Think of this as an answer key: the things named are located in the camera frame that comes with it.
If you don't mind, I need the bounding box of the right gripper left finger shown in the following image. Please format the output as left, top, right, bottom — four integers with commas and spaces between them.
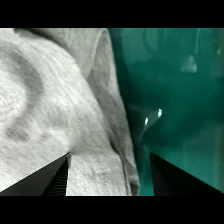
0, 152, 72, 197

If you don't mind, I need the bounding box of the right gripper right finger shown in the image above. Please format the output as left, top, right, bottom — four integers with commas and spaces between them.
149, 152, 224, 197

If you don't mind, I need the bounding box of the grey garment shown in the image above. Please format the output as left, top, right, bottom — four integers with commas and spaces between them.
0, 27, 141, 197

